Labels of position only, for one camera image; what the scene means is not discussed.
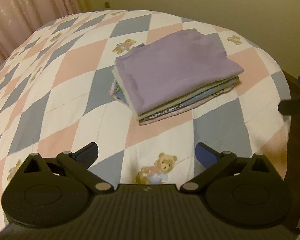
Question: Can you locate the pink striped curtain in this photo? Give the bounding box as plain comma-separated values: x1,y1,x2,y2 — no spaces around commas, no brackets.
0,0,82,66

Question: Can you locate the cream folded garment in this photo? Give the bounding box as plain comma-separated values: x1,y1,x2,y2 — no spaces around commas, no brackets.
112,67,236,125

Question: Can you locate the leopard print folded garment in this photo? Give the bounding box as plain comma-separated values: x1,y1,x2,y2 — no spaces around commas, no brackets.
139,89,231,123

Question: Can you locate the diamond patterned teddy quilt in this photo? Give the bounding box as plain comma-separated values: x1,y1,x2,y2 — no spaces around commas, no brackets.
0,11,290,231

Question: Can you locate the purple cloth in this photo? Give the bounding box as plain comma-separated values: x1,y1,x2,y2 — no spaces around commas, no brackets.
114,29,244,114

